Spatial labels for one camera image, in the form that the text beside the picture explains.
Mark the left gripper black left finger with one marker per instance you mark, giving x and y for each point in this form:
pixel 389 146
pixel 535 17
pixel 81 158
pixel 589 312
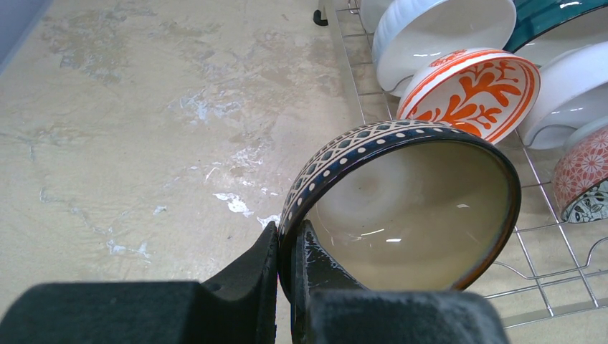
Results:
pixel 236 305

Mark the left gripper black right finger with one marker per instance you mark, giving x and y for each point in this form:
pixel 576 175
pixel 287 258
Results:
pixel 329 306

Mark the stainless steel dish rack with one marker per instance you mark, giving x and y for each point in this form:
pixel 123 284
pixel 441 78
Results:
pixel 550 272

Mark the dark brown glazed bowl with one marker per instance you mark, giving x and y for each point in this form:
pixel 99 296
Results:
pixel 405 205

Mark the orange floral patterned bowl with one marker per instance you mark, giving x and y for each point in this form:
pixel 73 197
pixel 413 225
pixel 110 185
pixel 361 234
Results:
pixel 483 91

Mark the white bowl with red rim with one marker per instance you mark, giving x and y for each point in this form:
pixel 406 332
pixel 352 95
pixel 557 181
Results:
pixel 573 93

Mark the white and teal bowl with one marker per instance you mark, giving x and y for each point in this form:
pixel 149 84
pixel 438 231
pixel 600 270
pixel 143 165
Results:
pixel 545 29

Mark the black and white patterned bowl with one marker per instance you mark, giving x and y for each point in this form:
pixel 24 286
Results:
pixel 580 180

